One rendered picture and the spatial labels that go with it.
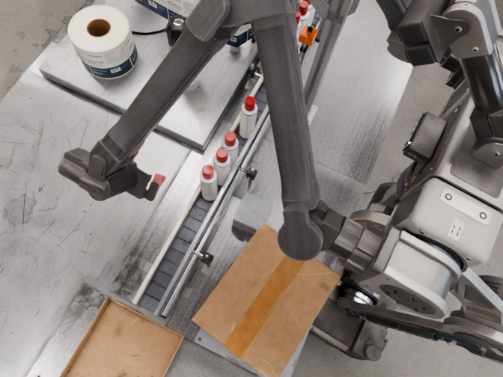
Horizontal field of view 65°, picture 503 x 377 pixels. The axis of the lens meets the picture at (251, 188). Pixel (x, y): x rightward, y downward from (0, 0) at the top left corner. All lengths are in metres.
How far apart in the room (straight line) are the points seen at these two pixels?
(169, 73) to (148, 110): 0.08
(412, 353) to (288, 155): 1.80
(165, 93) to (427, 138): 0.48
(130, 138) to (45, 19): 2.37
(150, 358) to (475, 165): 0.99
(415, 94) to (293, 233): 2.26
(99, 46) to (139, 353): 0.98
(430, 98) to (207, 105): 1.78
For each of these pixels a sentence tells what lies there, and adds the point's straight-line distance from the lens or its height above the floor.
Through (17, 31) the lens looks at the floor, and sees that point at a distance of 3.10.
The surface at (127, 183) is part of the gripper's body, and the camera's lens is 0.91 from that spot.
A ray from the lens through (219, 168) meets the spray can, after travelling 1.17.
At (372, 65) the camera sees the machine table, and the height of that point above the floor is 0.83.
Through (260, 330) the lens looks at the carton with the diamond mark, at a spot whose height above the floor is 1.12.
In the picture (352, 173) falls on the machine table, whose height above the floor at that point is 0.83.
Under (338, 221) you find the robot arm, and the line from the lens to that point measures 0.69.
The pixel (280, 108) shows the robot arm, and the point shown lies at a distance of 0.62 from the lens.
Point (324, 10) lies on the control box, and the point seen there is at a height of 1.32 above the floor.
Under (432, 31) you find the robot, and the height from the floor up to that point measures 1.71.
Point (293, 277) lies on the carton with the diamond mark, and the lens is 1.01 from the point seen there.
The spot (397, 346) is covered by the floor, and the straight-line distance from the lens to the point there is 2.29.
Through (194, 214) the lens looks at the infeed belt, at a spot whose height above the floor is 0.88.
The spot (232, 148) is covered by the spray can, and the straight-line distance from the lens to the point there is 1.18.
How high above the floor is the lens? 2.11
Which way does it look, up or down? 69 degrees down
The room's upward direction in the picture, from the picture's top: 11 degrees clockwise
